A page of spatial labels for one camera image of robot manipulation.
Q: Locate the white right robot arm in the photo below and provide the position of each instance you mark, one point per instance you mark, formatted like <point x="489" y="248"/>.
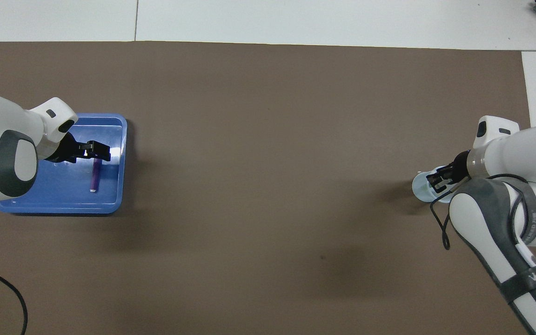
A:
<point x="486" y="223"/>

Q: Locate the blue plastic tray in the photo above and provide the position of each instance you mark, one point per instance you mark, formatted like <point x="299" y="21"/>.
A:
<point x="72" y="195"/>

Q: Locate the brown table mat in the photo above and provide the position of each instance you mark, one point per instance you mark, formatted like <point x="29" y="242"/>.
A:
<point x="268" y="186"/>

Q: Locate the translucent plastic pen cup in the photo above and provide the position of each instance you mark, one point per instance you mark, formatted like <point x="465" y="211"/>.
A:
<point x="418" y="188"/>

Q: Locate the purple marker pen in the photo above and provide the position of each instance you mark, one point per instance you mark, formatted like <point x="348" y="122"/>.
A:
<point x="95" y="179"/>

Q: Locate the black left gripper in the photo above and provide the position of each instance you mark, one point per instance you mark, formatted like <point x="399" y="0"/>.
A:
<point x="70" y="151"/>

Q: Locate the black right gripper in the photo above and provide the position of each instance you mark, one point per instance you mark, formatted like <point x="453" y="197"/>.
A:
<point x="461" y="167"/>

